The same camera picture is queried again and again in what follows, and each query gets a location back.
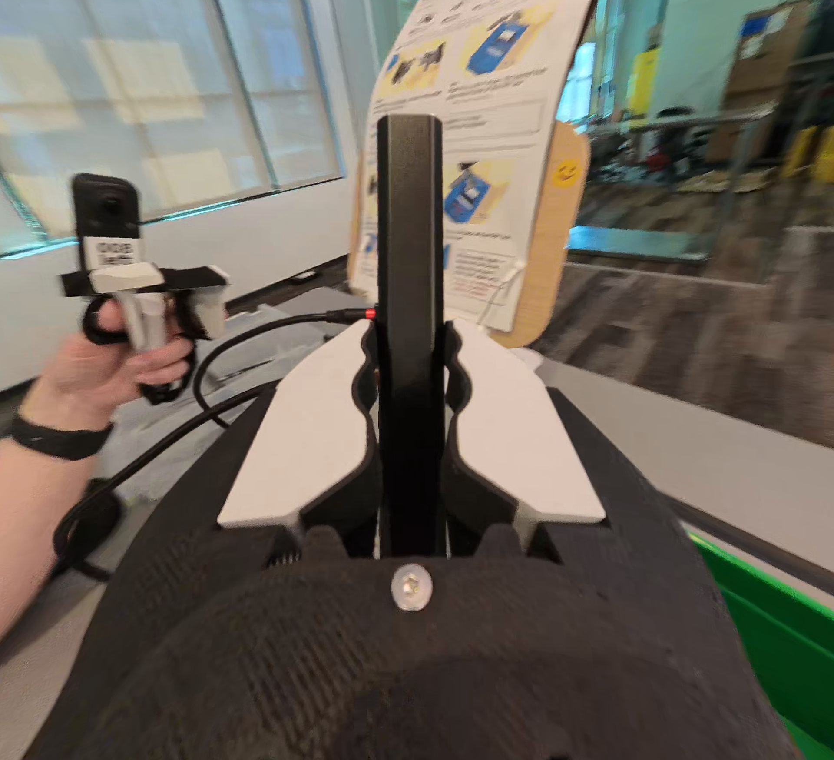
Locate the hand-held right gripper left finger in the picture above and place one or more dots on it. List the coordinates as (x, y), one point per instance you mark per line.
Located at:
(300, 440)

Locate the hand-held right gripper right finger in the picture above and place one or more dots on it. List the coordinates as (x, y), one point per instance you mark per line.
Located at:
(528, 440)

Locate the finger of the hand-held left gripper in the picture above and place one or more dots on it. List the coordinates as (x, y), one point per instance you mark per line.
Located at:
(124, 277)
(212, 310)

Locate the person's left forearm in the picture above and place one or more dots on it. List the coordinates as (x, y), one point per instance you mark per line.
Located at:
(32, 512)

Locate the person's left hand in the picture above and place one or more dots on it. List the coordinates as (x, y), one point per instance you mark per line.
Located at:
(71, 375)

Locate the black wristband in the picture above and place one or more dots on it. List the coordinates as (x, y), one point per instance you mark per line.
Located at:
(58, 444)

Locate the instruction sheet on wooden stand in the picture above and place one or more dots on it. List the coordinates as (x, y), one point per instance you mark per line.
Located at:
(560, 238)

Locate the large window with blinds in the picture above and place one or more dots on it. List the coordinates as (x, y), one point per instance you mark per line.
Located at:
(130, 56)

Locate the yellow smiley sticker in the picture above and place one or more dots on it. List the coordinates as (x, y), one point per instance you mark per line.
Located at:
(565, 173)

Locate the green box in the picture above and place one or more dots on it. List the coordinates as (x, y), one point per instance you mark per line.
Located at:
(782, 656)

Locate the printed instruction sheet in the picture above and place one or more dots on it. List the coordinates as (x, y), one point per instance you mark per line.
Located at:
(508, 88)

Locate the yellow floor sign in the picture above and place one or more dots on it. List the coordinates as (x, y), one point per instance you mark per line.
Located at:
(811, 154)

